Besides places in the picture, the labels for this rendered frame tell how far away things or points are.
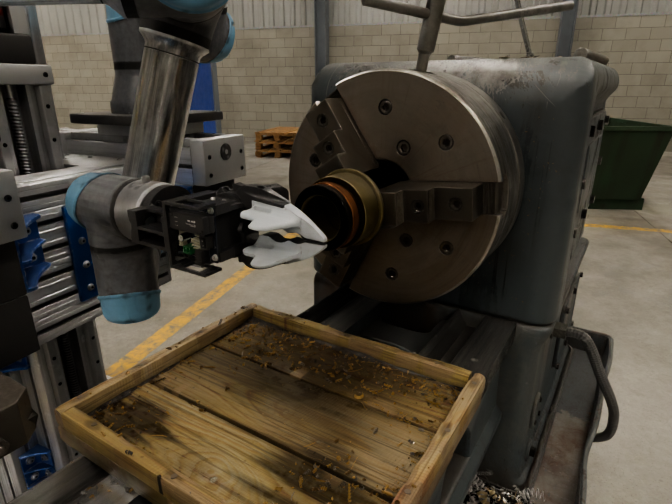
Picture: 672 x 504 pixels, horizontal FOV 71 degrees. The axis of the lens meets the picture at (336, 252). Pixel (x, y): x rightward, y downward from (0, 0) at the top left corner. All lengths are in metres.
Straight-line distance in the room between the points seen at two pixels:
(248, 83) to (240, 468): 11.64
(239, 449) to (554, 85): 0.59
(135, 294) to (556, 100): 0.61
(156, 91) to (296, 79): 10.79
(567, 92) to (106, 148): 0.90
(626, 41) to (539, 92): 10.29
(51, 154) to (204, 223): 0.62
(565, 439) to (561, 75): 0.72
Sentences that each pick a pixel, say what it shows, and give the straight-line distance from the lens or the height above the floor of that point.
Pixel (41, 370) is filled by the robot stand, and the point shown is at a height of 0.68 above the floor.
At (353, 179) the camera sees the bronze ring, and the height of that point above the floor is 1.12.
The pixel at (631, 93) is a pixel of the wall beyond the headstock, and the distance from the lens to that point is 11.03.
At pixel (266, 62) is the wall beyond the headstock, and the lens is 11.78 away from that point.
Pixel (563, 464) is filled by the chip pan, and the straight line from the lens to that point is 1.07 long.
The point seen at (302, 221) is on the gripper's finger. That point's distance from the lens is 0.46.
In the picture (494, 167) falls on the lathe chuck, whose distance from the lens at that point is 0.58.
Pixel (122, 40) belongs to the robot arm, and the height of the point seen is 1.30.
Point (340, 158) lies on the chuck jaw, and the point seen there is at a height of 1.14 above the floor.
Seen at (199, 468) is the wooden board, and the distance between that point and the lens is 0.49.
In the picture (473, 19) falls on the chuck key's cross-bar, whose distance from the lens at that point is 0.69.
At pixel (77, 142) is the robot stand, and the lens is 1.23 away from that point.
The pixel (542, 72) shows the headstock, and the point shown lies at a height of 1.23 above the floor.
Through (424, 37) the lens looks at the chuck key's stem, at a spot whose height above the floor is 1.27.
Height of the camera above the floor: 1.22
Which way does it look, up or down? 20 degrees down
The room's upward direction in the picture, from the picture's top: straight up
